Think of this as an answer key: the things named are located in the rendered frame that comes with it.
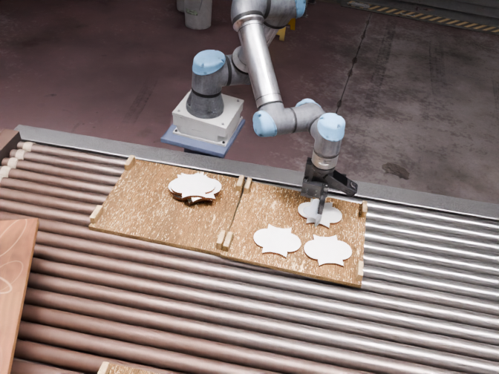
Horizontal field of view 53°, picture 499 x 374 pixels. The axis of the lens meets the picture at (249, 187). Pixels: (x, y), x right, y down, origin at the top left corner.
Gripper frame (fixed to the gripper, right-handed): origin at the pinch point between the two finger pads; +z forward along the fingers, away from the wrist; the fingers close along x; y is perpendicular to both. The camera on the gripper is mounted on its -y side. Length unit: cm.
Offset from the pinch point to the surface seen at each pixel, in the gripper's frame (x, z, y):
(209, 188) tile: 3.3, -4.4, 35.9
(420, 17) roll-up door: -450, 92, -79
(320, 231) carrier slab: 7.9, 0.6, -1.1
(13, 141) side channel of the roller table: -6, 0, 111
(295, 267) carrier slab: 24.3, 0.5, 4.5
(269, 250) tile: 20.8, -0.5, 12.9
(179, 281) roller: 36, 3, 35
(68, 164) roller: -2, 2, 89
